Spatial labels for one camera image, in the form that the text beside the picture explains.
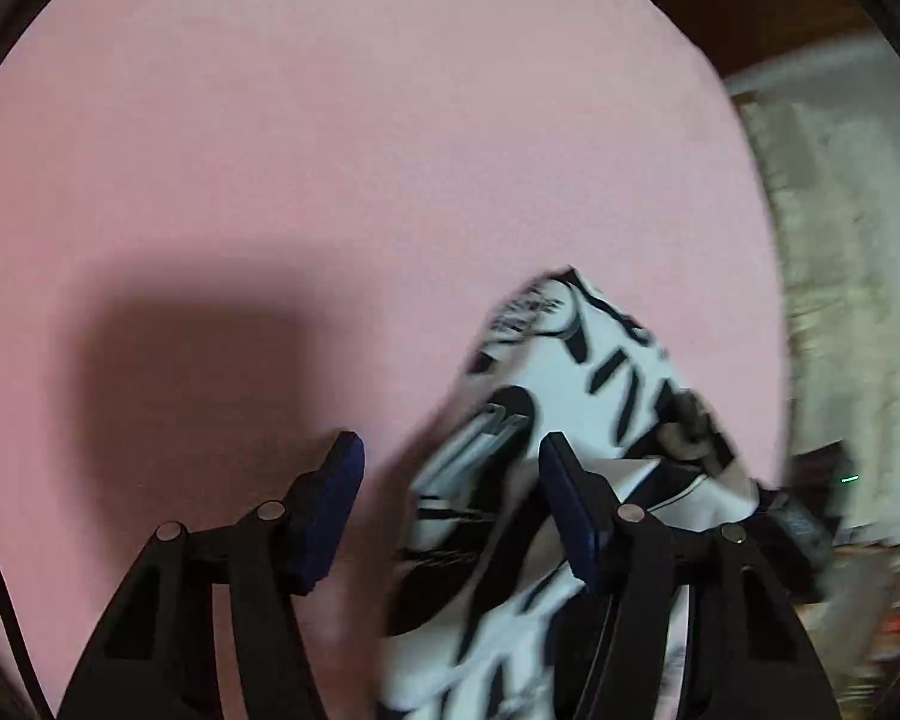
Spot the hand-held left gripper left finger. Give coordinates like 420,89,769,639
56,431,366,720

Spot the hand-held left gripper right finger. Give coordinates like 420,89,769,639
538,433,845,720

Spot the black white lettered jacket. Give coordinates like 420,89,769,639
379,266,762,720

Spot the lace covered furniture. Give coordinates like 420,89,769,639
727,37,900,541

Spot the pink bed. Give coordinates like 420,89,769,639
0,0,792,720

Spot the black cable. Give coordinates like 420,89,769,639
0,499,53,720

